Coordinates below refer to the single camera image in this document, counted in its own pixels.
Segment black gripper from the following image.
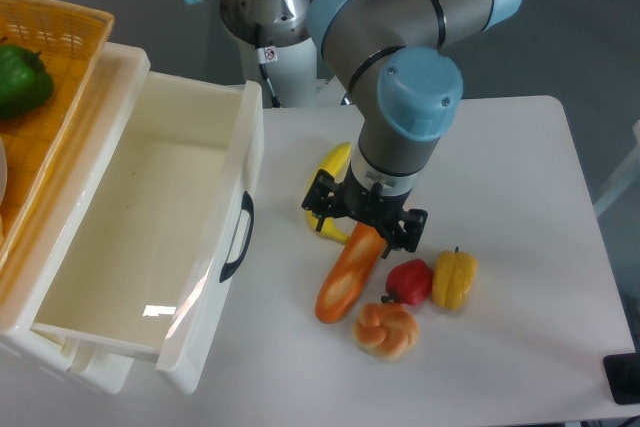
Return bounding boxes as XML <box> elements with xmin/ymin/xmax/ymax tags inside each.
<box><xmin>301</xmin><ymin>170</ymin><xmax>428</xmax><ymax>258</ymax></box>

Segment long orange baguette bread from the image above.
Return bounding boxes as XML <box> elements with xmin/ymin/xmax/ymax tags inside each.
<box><xmin>314</xmin><ymin>223</ymin><xmax>387</xmax><ymax>324</ymax></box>

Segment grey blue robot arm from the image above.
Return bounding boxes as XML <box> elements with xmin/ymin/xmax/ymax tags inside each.
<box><xmin>184</xmin><ymin>0</ymin><xmax>522</xmax><ymax>252</ymax></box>

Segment round braided bread roll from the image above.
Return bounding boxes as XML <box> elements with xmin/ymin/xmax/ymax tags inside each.
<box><xmin>352</xmin><ymin>303</ymin><xmax>420</xmax><ymax>362</ymax></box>

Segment yellow banana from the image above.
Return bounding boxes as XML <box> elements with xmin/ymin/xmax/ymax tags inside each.
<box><xmin>305</xmin><ymin>142</ymin><xmax>352</xmax><ymax>245</ymax></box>

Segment red bell pepper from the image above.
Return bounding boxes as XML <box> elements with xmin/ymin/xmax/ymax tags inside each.
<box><xmin>381</xmin><ymin>259</ymin><xmax>434</xmax><ymax>306</ymax></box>

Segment yellow bell pepper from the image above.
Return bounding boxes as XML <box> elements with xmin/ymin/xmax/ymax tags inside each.
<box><xmin>432</xmin><ymin>247</ymin><xmax>478</xmax><ymax>310</ymax></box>

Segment white plastic drawer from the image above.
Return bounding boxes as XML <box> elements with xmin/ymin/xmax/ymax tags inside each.
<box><xmin>33</xmin><ymin>73</ymin><xmax>264</xmax><ymax>394</ymax></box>

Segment black device at table edge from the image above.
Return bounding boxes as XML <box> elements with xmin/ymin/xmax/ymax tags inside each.
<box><xmin>603</xmin><ymin>352</ymin><xmax>639</xmax><ymax>405</ymax></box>

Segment white drawer cabinet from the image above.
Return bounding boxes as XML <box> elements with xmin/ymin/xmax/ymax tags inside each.
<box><xmin>1</xmin><ymin>43</ymin><xmax>150</xmax><ymax>394</ymax></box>

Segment orange wicker basket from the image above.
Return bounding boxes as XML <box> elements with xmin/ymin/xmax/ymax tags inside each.
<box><xmin>1</xmin><ymin>0</ymin><xmax>114</xmax><ymax>263</ymax></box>

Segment green bell pepper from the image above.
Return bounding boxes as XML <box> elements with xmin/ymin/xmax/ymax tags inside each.
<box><xmin>1</xmin><ymin>43</ymin><xmax>54</xmax><ymax>120</ymax></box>

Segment white plate in basket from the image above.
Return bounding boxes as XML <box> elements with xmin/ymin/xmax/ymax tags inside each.
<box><xmin>0</xmin><ymin>139</ymin><xmax>8</xmax><ymax>204</ymax></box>

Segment black cable on pedestal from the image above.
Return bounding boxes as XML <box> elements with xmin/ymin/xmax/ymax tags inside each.
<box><xmin>253</xmin><ymin>21</ymin><xmax>284</xmax><ymax>110</ymax></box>

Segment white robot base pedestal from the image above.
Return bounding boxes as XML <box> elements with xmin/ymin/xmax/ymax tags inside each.
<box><xmin>220</xmin><ymin>0</ymin><xmax>318</xmax><ymax>108</ymax></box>

